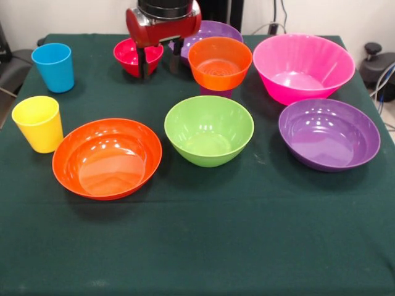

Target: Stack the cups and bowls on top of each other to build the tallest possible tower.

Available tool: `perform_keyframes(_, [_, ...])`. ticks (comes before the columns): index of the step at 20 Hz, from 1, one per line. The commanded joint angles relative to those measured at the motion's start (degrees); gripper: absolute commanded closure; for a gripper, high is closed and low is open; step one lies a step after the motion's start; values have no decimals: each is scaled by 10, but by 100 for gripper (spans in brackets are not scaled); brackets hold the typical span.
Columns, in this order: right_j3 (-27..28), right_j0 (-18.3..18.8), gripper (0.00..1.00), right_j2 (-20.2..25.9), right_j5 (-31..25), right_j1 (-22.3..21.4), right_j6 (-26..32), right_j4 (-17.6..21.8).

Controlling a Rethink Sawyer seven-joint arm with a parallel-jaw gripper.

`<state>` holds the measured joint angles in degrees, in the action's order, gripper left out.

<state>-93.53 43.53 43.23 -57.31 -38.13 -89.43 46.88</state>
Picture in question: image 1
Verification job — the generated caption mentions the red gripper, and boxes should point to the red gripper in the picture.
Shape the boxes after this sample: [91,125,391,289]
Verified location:
[125,0,203,80]

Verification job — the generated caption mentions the small red bowl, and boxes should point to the small red bowl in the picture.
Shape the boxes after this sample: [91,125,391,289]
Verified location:
[113,37,164,78]

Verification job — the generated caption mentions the small orange bowl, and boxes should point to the small orange bowl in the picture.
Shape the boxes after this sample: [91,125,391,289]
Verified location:
[188,36,254,92]

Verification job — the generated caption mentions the purple plastic cup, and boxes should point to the purple plastic cup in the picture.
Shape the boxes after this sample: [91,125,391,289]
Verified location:
[199,85,234,99]

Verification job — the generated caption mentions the purple bowl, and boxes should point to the purple bowl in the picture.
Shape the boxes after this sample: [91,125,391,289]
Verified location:
[168,20,244,67]
[278,97,381,173]

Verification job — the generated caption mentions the green bowl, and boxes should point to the green bowl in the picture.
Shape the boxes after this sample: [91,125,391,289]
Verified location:
[164,95,256,168]

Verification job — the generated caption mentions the blue plastic cup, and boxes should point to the blue plastic cup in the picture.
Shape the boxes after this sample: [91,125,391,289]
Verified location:
[31,43,76,94]

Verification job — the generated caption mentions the large pink bowl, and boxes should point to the large pink bowl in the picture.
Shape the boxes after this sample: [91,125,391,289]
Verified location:
[252,33,356,106]

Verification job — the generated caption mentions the large orange bowl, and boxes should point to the large orange bowl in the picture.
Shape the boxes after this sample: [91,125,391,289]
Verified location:
[51,118,163,202]

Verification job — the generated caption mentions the yellow plastic cup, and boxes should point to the yellow plastic cup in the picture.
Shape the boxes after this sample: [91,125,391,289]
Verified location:
[11,96,64,154]

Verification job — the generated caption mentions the black chair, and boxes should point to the black chair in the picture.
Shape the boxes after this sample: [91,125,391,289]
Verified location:
[0,21,33,98]

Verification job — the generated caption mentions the dark green table cloth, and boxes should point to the dark green table cloth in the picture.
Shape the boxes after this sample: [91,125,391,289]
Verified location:
[0,33,395,296]

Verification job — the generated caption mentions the black equipment with knob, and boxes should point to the black equipment with knob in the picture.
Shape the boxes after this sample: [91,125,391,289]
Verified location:
[359,42,395,102]

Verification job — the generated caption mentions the grey cable with plug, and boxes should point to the grey cable with plug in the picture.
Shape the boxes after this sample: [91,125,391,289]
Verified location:
[251,21,288,36]

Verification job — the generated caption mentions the black hanging cable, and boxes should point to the black hanging cable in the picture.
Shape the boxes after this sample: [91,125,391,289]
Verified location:
[279,0,289,35]

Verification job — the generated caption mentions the grey and blue cables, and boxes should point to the grey and blue cables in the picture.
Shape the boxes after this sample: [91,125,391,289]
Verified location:
[368,61,395,102]

